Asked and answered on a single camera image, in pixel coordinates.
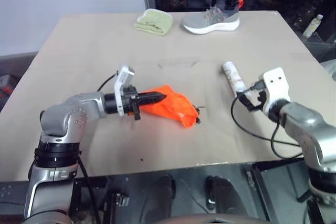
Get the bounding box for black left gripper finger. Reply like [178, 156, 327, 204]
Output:
[137, 91, 167, 100]
[137, 95, 167, 106]

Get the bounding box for black metal table frame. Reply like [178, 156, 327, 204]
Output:
[245, 157, 312, 222]

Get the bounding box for grey sneaker white sole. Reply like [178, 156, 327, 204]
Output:
[182, 0, 244, 35]

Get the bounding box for folded green towel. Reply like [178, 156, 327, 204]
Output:
[133, 8, 174, 36]

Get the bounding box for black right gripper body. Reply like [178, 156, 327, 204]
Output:
[255, 89, 267, 111]

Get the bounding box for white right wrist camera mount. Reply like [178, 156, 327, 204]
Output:
[261, 67, 291, 118]

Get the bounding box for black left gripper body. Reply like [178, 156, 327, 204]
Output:
[122, 85, 142, 121]

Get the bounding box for orange drawstring pouch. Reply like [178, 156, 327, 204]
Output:
[139, 84, 203, 130]

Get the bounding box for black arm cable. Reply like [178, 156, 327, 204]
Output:
[96, 70, 119, 92]
[230, 79, 305, 159]

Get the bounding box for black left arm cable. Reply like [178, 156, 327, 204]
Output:
[96, 70, 119, 92]

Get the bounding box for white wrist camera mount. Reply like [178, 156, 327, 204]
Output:
[261, 67, 291, 118]
[114, 63, 135, 116]

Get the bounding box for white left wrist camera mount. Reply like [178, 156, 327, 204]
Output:
[114, 63, 135, 116]

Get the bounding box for pale plastic bottle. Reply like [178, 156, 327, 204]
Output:
[301, 14, 323, 40]

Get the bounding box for white printed tube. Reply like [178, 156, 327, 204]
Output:
[222, 61, 247, 97]

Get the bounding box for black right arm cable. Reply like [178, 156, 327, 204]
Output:
[230, 79, 305, 159]

